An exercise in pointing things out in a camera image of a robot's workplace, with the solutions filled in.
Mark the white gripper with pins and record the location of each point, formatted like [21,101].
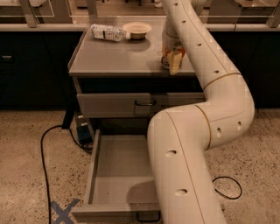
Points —
[170,44]

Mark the red coke can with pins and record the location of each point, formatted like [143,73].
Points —
[164,60]

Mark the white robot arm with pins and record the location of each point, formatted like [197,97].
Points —
[178,137]

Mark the grey drawer cabinet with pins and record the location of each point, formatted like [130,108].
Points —
[130,66]

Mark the closed grey upper drawer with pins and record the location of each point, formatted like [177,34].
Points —
[119,105]

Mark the open grey middle drawer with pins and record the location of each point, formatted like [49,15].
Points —
[134,178]

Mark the beige paper bowl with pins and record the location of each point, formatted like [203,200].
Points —
[137,30]

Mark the clear plastic water bottle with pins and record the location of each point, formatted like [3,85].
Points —
[109,33]

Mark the blue power box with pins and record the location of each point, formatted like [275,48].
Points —
[82,129]

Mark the long counter with dark cabinets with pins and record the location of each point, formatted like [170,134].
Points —
[34,74]

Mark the blue tape cross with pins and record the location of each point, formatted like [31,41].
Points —
[63,214]

